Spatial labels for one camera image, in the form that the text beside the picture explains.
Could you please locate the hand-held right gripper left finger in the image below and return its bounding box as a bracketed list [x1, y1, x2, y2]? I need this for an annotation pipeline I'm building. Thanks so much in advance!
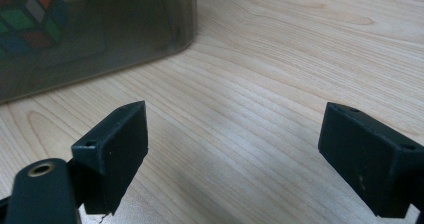
[70, 100, 149, 216]

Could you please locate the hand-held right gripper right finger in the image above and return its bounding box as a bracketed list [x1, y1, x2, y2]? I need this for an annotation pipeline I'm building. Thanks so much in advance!
[318, 102, 424, 219]

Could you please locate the transparent grey storage container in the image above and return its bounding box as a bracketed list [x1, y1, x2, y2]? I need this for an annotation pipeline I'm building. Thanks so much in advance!
[0, 0, 198, 104]

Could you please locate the multicoloured puzzle cube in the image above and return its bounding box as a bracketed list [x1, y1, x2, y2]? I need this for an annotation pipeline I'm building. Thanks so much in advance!
[0, 0, 69, 57]

